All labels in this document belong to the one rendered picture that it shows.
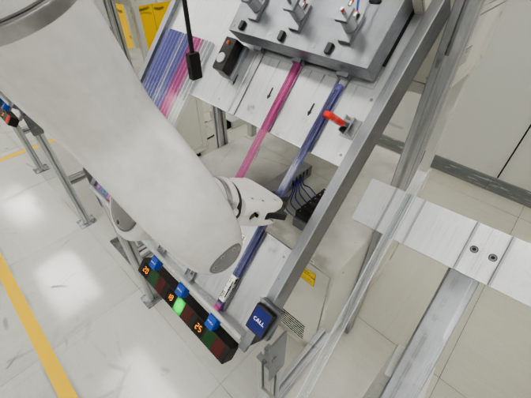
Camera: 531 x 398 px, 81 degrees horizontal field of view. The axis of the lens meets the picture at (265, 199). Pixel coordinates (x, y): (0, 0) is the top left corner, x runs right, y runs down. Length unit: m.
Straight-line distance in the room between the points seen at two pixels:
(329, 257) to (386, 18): 0.59
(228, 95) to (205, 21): 0.24
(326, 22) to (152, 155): 0.45
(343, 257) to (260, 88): 0.51
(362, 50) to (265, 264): 0.42
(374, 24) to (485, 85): 1.70
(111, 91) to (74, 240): 1.79
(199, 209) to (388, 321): 1.36
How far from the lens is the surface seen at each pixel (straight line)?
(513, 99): 2.26
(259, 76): 0.75
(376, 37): 0.60
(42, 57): 0.25
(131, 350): 1.54
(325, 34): 0.64
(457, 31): 0.73
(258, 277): 0.65
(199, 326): 0.77
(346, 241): 0.96
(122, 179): 0.30
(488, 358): 1.69
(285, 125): 0.66
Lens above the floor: 1.33
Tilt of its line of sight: 42 degrees down
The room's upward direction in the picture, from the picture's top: straight up
